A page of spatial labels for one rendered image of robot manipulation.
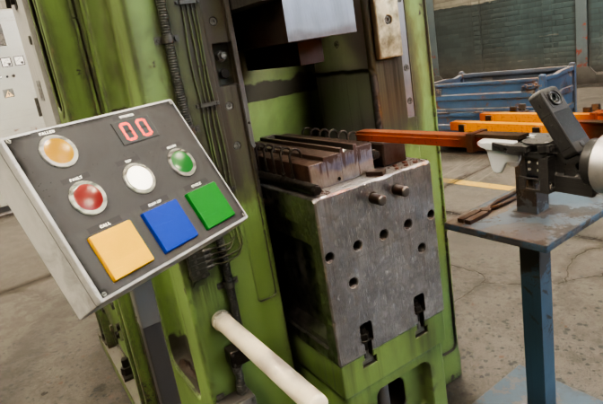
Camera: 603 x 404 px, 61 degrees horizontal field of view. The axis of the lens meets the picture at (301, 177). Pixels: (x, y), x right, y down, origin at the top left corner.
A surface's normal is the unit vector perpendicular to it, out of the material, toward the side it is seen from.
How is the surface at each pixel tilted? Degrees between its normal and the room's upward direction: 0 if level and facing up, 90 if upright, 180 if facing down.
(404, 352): 90
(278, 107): 90
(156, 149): 60
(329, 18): 90
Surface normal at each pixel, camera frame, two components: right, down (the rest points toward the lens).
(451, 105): -0.70, 0.27
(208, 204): 0.65, -0.47
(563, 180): -0.83, 0.27
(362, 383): 0.54, 0.13
